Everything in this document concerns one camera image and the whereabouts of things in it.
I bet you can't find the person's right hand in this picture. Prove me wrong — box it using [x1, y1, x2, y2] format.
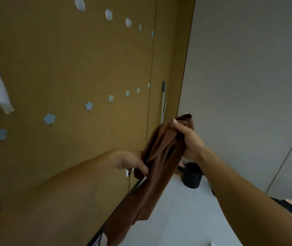
[173, 119, 211, 162]

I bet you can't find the person's left hand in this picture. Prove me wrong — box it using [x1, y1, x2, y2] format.
[115, 149, 149, 176]

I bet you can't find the brown cloth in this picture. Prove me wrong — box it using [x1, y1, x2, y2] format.
[104, 114, 195, 246]

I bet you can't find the person's left forearm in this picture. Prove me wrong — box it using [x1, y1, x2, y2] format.
[0, 150, 118, 246]

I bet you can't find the person's right forearm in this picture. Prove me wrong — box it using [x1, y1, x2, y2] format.
[199, 149, 292, 246]

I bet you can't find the white pole with blue grip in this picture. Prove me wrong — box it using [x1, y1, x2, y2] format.
[161, 81, 166, 124]

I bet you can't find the black cylindrical bin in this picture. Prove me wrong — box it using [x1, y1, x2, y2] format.
[182, 162, 203, 189]

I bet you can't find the row of flower-shaped hooks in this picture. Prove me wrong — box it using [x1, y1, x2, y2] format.
[0, 83, 151, 143]

